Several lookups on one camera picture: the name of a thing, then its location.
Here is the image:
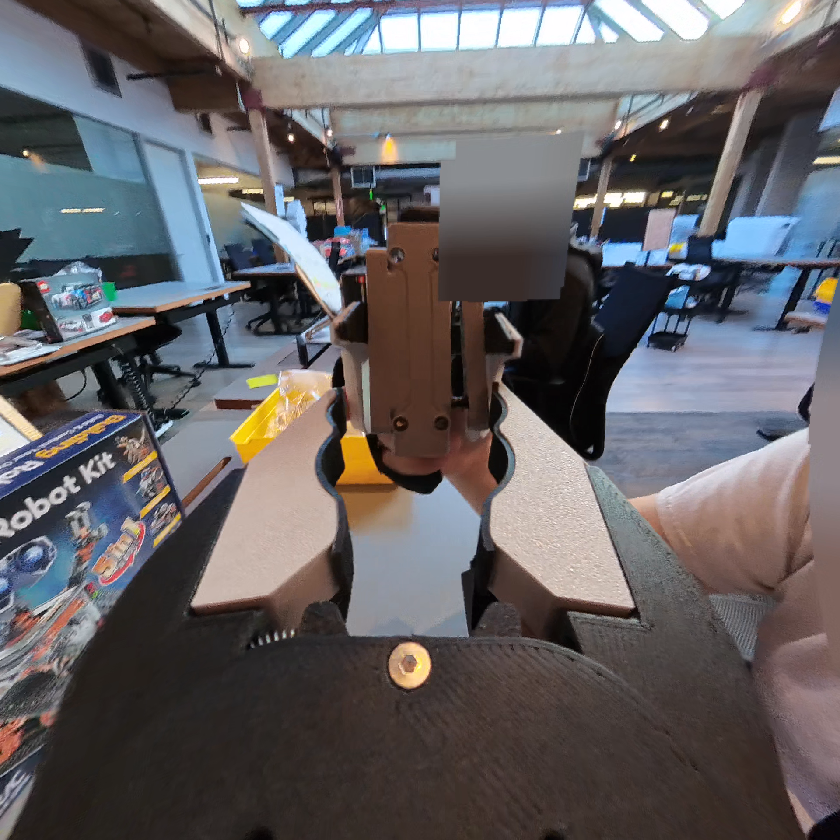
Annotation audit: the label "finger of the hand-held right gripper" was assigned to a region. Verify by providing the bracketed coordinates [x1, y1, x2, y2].
[458, 298, 524, 439]
[330, 301, 372, 431]

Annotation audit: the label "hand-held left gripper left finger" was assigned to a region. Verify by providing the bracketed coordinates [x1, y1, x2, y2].
[189, 386, 356, 631]

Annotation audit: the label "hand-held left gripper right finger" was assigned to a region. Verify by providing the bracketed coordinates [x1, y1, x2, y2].
[462, 385, 637, 634]

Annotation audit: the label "grey toy beam assembly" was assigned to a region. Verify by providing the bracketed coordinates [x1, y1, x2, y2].
[366, 222, 455, 459]

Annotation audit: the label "person's right forearm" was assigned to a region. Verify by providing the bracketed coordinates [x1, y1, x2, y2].
[626, 492, 665, 534]

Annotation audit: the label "brown wooden desk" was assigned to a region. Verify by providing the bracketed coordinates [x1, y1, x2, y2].
[213, 338, 345, 411]

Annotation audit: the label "wooden desk black legs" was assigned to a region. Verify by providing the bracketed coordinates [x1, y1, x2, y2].
[0, 315, 157, 421]
[712, 256, 840, 332]
[108, 281, 256, 370]

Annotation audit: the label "person's right hand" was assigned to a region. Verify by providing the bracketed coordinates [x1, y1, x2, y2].
[379, 432, 494, 519]

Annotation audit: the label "clear plastic parts bag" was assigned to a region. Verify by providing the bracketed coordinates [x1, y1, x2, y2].
[274, 369, 334, 437]

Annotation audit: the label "yellow plastic bin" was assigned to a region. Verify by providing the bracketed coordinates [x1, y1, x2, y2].
[230, 386, 395, 487]

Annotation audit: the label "tilted white board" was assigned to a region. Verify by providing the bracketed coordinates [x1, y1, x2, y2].
[239, 202, 343, 322]

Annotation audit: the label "dark grey rug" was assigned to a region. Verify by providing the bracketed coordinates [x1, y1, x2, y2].
[594, 410, 811, 500]

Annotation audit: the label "black office chair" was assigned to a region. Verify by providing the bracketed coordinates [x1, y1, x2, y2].
[507, 244, 680, 462]
[223, 238, 280, 337]

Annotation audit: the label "black rolling cart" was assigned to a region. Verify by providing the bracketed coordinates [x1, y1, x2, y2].
[646, 289, 691, 353]

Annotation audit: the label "blue toy kit box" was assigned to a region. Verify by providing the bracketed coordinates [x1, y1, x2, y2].
[0, 410, 186, 818]

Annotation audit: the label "brown cork board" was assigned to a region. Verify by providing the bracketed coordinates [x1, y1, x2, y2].
[642, 209, 677, 252]

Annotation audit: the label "toy car set box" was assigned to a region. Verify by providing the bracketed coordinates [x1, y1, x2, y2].
[20, 261, 120, 343]

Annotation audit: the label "stack of papers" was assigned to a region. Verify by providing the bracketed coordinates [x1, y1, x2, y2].
[0, 330, 61, 366]

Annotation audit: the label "white panel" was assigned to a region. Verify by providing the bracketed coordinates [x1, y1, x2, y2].
[724, 215, 800, 260]

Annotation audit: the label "wooden support post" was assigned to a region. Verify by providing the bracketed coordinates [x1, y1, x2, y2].
[697, 88, 765, 238]

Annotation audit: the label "wall air vent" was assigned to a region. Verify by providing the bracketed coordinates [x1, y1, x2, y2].
[80, 41, 124, 98]

